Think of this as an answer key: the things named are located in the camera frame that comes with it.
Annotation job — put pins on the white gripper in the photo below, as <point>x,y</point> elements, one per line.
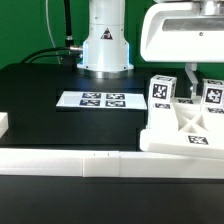
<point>184,31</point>

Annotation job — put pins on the white tagged nut cube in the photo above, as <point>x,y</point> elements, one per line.
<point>162,88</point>
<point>213,92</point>

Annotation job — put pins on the white chair back frame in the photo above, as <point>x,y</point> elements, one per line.
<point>184,127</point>

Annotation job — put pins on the white base tag sheet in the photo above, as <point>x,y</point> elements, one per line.
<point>102,100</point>

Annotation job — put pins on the white U-shaped obstacle fence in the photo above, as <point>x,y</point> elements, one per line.
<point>75,144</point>

